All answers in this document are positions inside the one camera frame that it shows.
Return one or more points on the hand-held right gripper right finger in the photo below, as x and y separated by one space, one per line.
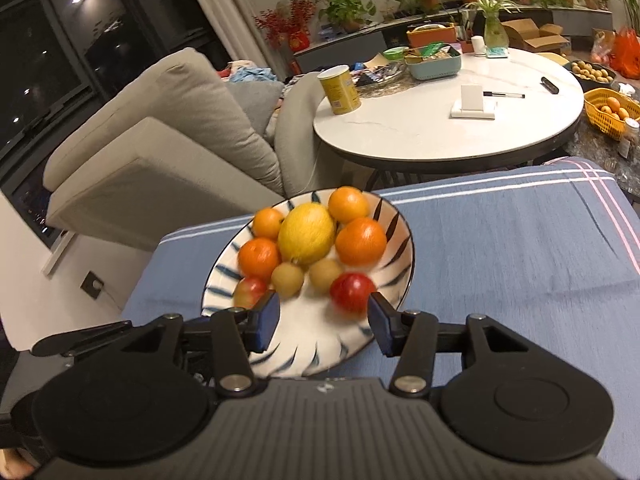
378 325

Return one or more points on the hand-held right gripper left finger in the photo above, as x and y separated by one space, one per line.
267 322

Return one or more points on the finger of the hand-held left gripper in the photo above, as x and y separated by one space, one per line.
80 337

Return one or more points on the pink yellow apple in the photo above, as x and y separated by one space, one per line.
249 292

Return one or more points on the blue striped white bowl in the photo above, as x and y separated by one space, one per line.
300 340

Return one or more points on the red apple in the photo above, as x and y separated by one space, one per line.
352 292

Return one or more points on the small yellow-brown fruit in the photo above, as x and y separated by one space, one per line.
288 278
325 275

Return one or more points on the large mandarin orange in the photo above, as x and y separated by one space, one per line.
361 241

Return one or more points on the yellow lemon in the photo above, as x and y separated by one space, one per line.
306 234

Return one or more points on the dark bowl of brown fruits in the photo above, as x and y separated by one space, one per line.
592 72

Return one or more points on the person's left hand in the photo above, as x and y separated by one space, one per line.
14 466

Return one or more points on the blue striped cloth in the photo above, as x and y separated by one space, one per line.
500 260

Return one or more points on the white round table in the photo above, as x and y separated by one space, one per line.
425 135

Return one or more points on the beige sofa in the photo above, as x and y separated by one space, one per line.
165 150

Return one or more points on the yellow can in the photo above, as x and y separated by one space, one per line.
340 91

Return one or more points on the white card stand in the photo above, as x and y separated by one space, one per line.
472 102

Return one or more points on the pile of clothes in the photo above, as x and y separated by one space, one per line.
250 72

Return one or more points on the pile of foil snack packets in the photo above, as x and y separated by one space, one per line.
377 74

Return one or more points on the black pen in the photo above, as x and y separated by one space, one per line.
505 94

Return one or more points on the teal plastic basket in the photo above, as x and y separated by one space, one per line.
432 67

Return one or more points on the green lidded bowl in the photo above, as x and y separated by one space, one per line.
395 53

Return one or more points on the dark marble side table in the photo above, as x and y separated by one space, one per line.
600 160

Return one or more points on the dark window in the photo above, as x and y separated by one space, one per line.
75 60

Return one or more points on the grey television cabinet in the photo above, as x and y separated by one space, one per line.
370 42

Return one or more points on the orange storage box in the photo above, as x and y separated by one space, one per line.
430 36

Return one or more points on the black remote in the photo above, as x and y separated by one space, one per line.
550 85

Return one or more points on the small white bottle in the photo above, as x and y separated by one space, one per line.
478 46

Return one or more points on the small teal box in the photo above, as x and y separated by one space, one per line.
498 52

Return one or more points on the red berry plant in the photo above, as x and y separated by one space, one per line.
290 17

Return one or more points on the yellow basket of oranges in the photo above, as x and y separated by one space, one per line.
607 110

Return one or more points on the beige curtain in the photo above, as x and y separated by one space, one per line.
225 10

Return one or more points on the glass vase with plant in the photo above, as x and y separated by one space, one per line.
492 30

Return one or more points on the cardboard box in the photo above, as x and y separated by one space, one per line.
532 35

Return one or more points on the orange plastic bag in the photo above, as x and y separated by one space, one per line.
627 55

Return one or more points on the wall socket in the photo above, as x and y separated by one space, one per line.
92 286

